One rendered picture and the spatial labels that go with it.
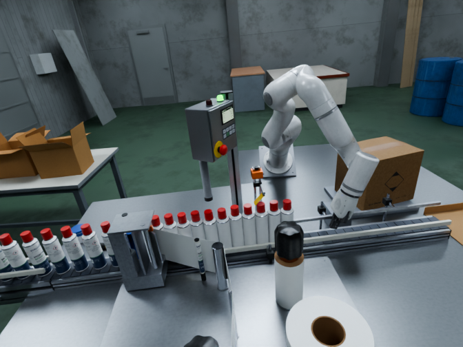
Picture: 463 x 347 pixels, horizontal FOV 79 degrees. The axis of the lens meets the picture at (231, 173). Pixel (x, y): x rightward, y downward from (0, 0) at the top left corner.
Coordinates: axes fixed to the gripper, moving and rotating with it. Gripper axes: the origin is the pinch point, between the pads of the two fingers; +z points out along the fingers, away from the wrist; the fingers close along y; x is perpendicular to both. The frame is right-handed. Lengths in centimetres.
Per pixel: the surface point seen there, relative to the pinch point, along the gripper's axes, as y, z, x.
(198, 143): -2, -21, -62
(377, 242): 5.1, 2.2, 18.5
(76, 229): -26, 45, -110
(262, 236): 2.1, 10.6, -29.0
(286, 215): 2.5, -1.2, -22.5
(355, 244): 5.5, 4.4, 9.2
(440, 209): -13, -11, 58
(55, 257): 2, 36, -107
